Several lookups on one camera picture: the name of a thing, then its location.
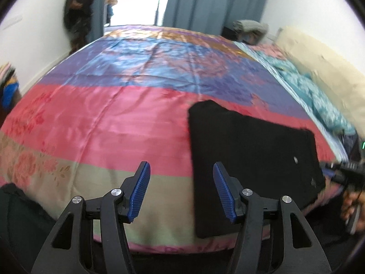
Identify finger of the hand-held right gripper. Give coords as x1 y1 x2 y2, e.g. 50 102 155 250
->
320 161 348 184

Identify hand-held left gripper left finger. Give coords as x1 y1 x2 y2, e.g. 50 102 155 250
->
31 161 151 274

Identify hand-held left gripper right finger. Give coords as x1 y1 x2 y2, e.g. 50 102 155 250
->
212 161 333 274

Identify black pants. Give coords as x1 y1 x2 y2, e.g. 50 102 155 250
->
188 100 326 239

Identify person's right hand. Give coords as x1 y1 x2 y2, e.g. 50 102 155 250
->
341 190 365 221

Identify teal floral quilt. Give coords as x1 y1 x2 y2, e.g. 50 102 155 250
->
237 41 357 136

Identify colourful floral satin bedspread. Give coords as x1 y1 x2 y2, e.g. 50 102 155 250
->
0 24 350 256

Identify cream headboard cushion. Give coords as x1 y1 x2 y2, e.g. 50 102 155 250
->
275 26 365 132

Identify dark cloth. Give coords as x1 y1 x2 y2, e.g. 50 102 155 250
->
0 183 59 274

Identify pink cloth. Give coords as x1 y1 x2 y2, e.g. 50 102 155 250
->
257 43 289 61

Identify grey knitted blanket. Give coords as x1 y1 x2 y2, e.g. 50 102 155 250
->
232 19 269 45

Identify pile of folded clothes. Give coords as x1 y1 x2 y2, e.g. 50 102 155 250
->
0 62 21 111

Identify dark hanging bags and clothes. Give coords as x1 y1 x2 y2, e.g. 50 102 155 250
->
63 0 93 55

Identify narrow grey-blue curtain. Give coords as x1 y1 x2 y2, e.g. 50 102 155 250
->
86 0 108 45

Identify wide grey-blue curtain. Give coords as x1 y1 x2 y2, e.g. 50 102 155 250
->
162 0 272 36

